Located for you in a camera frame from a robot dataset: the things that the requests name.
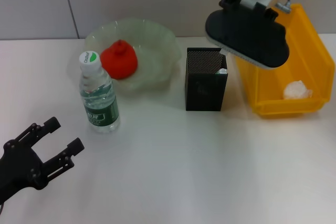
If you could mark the white paper ball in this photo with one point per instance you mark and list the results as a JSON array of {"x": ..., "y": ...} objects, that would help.
[{"x": 296, "y": 90}]

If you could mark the mint green utility knife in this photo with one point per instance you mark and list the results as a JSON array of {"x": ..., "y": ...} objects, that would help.
[{"x": 222, "y": 71}]

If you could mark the yellow plastic bin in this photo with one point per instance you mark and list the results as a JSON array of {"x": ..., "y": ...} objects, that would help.
[{"x": 302, "y": 103}]

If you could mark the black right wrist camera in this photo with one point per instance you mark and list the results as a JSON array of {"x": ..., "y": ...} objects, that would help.
[{"x": 246, "y": 32}]

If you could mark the orange fruit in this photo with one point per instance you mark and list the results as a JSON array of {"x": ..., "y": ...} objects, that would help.
[{"x": 118, "y": 61}]

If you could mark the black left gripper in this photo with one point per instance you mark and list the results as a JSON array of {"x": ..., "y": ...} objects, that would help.
[{"x": 18, "y": 169}]

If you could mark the black mesh pen holder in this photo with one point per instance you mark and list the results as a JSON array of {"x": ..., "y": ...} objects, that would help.
[{"x": 204, "y": 95}]

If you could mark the water bottle green label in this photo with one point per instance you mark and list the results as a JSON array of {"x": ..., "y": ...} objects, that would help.
[{"x": 99, "y": 98}]

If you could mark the translucent green fruit bowl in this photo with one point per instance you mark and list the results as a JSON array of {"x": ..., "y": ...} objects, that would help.
[{"x": 155, "y": 51}]

